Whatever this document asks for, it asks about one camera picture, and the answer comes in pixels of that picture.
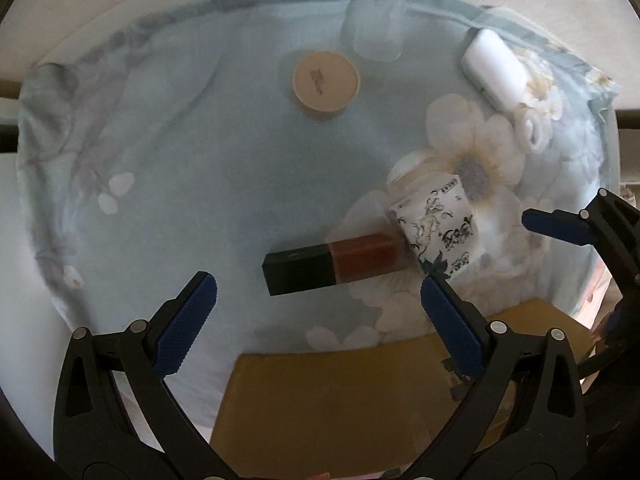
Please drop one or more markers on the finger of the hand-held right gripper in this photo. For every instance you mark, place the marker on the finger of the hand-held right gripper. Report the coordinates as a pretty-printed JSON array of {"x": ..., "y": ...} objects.
[{"x": 555, "y": 225}]

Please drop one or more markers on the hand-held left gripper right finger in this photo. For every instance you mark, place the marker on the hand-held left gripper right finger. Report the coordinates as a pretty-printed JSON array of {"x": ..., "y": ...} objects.
[{"x": 452, "y": 327}]

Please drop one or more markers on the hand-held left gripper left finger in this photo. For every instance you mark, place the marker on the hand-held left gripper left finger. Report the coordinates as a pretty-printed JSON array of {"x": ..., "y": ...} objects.
[{"x": 185, "y": 325}]

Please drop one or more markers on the black and brown lip gloss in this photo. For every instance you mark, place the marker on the black and brown lip gloss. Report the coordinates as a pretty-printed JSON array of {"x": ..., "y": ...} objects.
[{"x": 300, "y": 270}]

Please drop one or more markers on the cardboard box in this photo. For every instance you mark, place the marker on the cardboard box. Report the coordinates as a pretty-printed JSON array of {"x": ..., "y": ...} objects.
[{"x": 325, "y": 400}]

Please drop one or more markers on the round beige lid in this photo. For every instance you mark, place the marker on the round beige lid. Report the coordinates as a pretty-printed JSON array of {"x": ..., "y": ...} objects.
[{"x": 326, "y": 82}]

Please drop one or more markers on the white desktop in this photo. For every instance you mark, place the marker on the white desktop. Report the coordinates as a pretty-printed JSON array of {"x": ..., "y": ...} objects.
[{"x": 100, "y": 15}]

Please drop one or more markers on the small white roll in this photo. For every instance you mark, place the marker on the small white roll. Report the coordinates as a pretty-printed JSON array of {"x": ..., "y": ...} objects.
[{"x": 532, "y": 130}]

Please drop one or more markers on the small white patterned box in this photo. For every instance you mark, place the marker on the small white patterned box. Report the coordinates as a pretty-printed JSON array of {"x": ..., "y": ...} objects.
[{"x": 440, "y": 225}]

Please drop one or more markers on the blue floral tablecloth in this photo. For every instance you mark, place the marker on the blue floral tablecloth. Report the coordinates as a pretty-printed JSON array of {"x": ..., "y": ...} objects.
[{"x": 200, "y": 185}]

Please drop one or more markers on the white earbud case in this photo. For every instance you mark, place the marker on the white earbud case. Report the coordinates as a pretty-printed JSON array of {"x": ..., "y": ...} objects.
[{"x": 492, "y": 67}]

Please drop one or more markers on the clear plastic box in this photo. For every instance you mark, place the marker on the clear plastic box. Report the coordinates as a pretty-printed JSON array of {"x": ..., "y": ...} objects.
[{"x": 374, "y": 25}]

